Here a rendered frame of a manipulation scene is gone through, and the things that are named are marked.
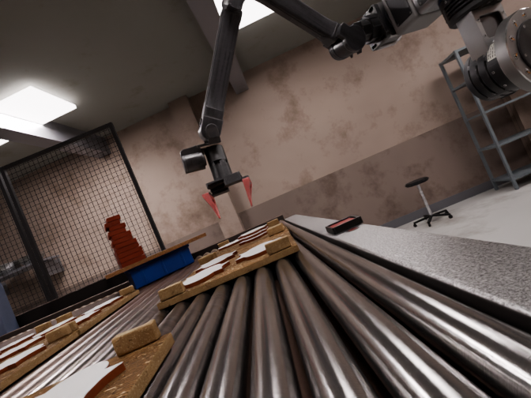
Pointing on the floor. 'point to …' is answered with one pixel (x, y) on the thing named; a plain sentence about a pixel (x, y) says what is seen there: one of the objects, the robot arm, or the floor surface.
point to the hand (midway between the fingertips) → (235, 209)
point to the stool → (426, 202)
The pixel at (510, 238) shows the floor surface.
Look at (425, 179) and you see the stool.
